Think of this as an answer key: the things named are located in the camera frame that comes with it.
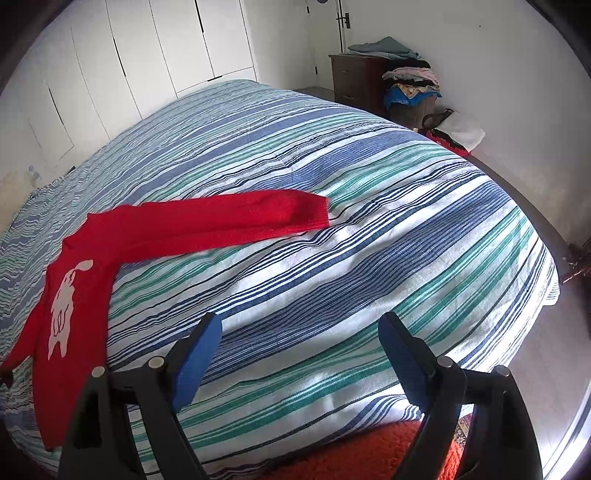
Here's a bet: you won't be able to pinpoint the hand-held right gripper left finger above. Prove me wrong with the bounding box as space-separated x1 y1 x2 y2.
58 312 223 480

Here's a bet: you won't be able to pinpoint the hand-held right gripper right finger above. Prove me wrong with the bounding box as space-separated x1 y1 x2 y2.
378 311 542 480

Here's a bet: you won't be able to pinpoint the red sweater with white print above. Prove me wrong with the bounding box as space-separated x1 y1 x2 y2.
0 189 331 452

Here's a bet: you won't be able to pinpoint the pile of mixed clothes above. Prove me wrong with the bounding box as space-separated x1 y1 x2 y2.
381 58 443 101

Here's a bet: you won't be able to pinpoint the teal folded clothes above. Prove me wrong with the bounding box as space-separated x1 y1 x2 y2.
347 37 416 60

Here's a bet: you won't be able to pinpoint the orange fuzzy rug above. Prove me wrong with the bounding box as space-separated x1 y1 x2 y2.
272 418 467 480

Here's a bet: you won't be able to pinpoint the striped blue green bed cover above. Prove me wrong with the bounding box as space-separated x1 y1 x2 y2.
0 79 561 480

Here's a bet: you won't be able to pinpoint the white bag on red box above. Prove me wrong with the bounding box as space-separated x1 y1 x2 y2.
434 112 486 152

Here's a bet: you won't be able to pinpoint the dark laundry basket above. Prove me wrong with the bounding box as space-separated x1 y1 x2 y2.
385 95 439 128

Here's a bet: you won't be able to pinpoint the dark wooden dresser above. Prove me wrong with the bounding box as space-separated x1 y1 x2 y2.
329 53 395 116

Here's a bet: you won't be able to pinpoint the white wardrobe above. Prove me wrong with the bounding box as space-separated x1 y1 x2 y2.
0 0 257 185

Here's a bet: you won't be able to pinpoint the white door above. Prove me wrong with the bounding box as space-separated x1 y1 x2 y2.
302 0 348 90

